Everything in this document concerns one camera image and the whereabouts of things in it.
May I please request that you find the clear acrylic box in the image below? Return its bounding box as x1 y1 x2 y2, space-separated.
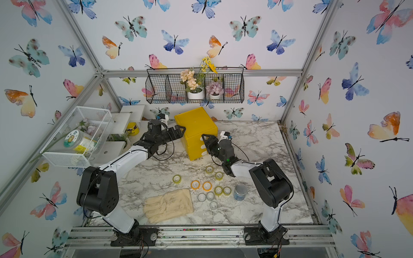
40 106 114 168

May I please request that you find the yellow-green tape roll top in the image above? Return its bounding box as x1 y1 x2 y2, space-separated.
205 166 214 175

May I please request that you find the peach flowers white pot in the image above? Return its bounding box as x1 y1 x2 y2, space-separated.
180 69 205 101

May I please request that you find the purple flowers small pot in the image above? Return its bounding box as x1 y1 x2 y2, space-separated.
206 81 224 100

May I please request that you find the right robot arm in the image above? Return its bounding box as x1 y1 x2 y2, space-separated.
202 131 294 245

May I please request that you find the blue tin can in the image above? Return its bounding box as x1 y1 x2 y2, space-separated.
233 183 248 201

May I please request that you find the yellow three-drawer cabinet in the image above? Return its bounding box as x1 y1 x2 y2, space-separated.
174 107 218 161

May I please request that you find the yellow artificial flower stem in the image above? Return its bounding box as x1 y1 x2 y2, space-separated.
198 57 217 81

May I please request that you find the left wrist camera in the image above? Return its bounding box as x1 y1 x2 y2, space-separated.
157 114 169 128

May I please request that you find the white stepped shelf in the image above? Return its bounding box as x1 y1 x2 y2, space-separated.
92 104 153 180

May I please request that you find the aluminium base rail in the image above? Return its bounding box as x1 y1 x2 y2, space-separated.
65 224 336 249

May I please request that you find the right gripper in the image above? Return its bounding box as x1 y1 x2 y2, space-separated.
202 132 227 166

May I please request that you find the orange tape roll left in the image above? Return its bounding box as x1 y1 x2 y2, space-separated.
190 180 201 190

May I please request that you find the green lid jar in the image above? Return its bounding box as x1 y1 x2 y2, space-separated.
63 130 97 154

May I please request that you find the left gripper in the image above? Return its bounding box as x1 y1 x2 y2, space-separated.
155 126 186 147

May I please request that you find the clear tape roll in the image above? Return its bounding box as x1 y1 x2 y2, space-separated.
197 193 207 202
210 201 218 210
206 191 215 202

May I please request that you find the small green plant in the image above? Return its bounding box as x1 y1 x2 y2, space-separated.
107 133 129 144

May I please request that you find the clear tape roll bottom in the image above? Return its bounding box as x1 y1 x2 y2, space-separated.
210 201 218 210

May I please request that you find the black wire wall basket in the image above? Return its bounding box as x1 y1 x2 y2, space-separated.
145 67 245 104

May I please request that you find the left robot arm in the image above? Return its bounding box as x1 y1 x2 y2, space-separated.
76 118 186 245

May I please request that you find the orange tape roll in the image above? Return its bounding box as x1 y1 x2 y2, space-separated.
190 180 201 190
202 182 213 192

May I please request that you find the orange tape roll right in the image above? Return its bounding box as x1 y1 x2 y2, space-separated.
202 182 213 192

